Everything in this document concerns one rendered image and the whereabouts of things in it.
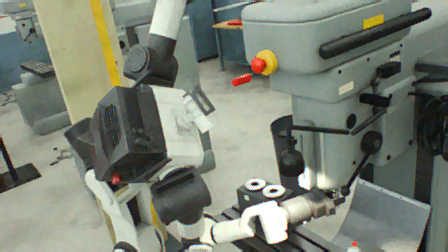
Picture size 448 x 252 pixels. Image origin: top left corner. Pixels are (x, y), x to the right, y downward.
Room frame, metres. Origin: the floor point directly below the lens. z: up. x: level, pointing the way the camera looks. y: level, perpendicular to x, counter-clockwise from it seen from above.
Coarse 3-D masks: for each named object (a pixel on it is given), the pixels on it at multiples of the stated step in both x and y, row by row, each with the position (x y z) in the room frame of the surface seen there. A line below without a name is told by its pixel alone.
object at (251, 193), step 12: (252, 180) 1.48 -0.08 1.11; (240, 192) 1.43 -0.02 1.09; (252, 192) 1.41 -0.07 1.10; (264, 192) 1.37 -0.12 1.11; (276, 192) 1.37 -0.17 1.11; (288, 192) 1.37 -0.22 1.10; (240, 204) 1.44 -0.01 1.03; (252, 204) 1.39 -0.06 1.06; (240, 216) 1.45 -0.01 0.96; (288, 228) 1.33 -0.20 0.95
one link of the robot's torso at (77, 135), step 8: (80, 120) 1.32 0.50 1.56; (88, 120) 1.33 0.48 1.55; (72, 128) 1.30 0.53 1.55; (80, 128) 1.30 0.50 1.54; (88, 128) 1.31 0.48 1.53; (72, 136) 1.29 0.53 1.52; (80, 136) 1.27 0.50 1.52; (72, 144) 1.28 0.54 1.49; (80, 144) 1.25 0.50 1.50; (88, 144) 1.23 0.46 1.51; (80, 152) 1.26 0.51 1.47; (88, 152) 1.24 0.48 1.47; (88, 160) 1.26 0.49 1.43; (120, 184) 1.17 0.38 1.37
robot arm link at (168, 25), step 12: (168, 0) 1.27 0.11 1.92; (180, 0) 1.28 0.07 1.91; (192, 0) 1.33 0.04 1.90; (156, 12) 1.28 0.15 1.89; (168, 12) 1.26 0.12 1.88; (180, 12) 1.28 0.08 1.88; (156, 24) 1.26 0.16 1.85; (168, 24) 1.25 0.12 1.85; (180, 24) 1.28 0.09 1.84; (168, 36) 1.24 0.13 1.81
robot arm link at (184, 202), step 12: (192, 180) 0.97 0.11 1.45; (168, 192) 0.94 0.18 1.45; (180, 192) 0.94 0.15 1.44; (192, 192) 0.94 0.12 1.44; (168, 204) 0.91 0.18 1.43; (180, 204) 0.91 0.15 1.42; (192, 204) 0.92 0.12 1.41; (204, 204) 0.94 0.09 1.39; (168, 216) 0.90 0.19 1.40; (180, 216) 0.91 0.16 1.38; (192, 216) 0.95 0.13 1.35
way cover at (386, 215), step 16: (368, 192) 1.37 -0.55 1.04; (384, 192) 1.32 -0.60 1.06; (352, 208) 1.39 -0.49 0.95; (368, 208) 1.34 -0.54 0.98; (384, 208) 1.29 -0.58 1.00; (400, 208) 1.25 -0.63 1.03; (416, 208) 1.20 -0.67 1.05; (352, 224) 1.34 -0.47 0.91; (368, 224) 1.30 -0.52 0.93; (384, 224) 1.26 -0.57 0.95; (400, 224) 1.21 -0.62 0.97; (416, 224) 1.17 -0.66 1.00; (336, 240) 1.32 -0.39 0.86; (352, 240) 1.29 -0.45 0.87; (368, 240) 1.25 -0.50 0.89; (384, 240) 1.21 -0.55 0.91; (400, 240) 1.18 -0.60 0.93; (416, 240) 1.14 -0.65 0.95
